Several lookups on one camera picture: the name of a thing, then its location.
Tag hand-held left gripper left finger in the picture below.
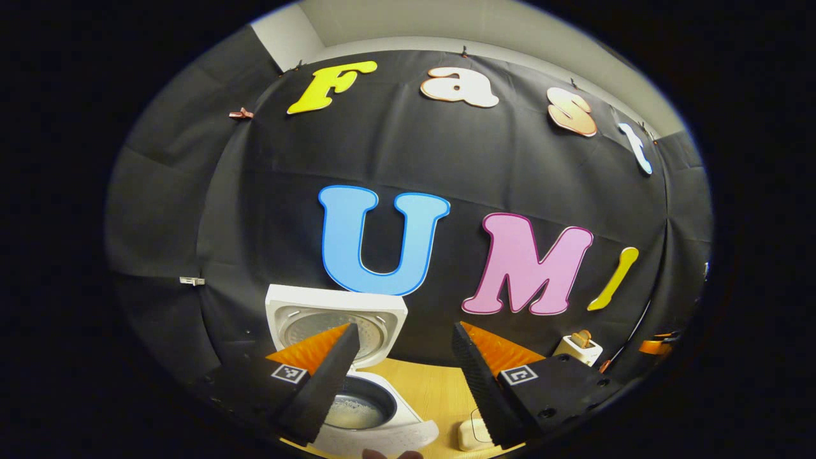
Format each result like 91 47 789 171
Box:
201 323 361 447

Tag clear plastic rice container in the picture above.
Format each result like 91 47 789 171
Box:
458 408 495 452

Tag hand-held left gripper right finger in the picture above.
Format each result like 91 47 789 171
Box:
451 321 629 450

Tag white toaster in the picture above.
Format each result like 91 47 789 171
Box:
553 335 603 367

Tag white rice cooker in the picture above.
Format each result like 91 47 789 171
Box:
265 284 441 457

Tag black power cable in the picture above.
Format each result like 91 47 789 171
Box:
606 298 654 370

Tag black backdrop cloth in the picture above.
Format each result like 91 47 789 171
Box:
105 25 713 409

